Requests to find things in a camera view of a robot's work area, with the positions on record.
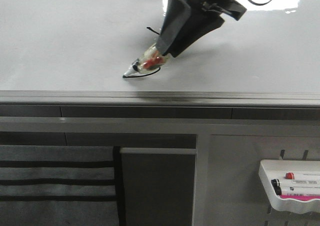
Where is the black capped marker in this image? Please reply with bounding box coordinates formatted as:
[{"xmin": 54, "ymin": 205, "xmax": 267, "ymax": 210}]
[
  {"xmin": 273, "ymin": 186, "xmax": 320, "ymax": 196},
  {"xmin": 270, "ymin": 178, "xmax": 320, "ymax": 188}
]

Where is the red capped marker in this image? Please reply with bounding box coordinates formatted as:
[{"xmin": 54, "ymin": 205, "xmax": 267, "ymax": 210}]
[{"xmin": 285, "ymin": 172, "xmax": 320, "ymax": 181}]

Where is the lower black capped marker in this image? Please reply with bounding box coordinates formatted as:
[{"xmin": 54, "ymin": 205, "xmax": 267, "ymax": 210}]
[{"xmin": 273, "ymin": 186, "xmax": 320, "ymax": 196}]

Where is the white plastic marker tray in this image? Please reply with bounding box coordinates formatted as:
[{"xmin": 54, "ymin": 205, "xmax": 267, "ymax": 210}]
[{"xmin": 258, "ymin": 159, "xmax": 320, "ymax": 214}]

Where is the white pegboard panel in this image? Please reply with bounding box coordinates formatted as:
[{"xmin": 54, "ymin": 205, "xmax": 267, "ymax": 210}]
[{"xmin": 204, "ymin": 135, "xmax": 320, "ymax": 225}]

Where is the white frame dark panel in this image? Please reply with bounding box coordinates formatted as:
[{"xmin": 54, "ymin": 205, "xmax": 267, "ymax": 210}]
[{"xmin": 122, "ymin": 153, "xmax": 195, "ymax": 225}]

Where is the white glossy whiteboard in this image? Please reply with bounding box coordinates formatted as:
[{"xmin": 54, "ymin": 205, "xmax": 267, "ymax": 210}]
[{"xmin": 0, "ymin": 0, "xmax": 320, "ymax": 107}]

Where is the pink eraser in tray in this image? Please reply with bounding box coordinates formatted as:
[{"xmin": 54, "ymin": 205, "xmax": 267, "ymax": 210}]
[{"xmin": 279, "ymin": 195, "xmax": 320, "ymax": 201}]

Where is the upper black capped marker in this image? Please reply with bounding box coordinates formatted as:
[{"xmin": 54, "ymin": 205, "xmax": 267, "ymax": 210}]
[{"xmin": 270, "ymin": 178, "xmax": 320, "ymax": 188}]

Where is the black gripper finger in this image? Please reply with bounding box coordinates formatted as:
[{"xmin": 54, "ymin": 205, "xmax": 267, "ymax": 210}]
[
  {"xmin": 155, "ymin": 0, "xmax": 192, "ymax": 56},
  {"xmin": 168, "ymin": 12, "xmax": 225, "ymax": 58}
]

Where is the grey fabric pocket organizer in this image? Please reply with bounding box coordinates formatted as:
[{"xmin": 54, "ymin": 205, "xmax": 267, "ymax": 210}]
[{"xmin": 0, "ymin": 145, "xmax": 126, "ymax": 225}]

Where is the taped black whiteboard marker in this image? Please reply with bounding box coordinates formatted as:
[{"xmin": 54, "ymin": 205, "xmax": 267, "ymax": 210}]
[{"xmin": 122, "ymin": 43, "xmax": 171, "ymax": 78}]

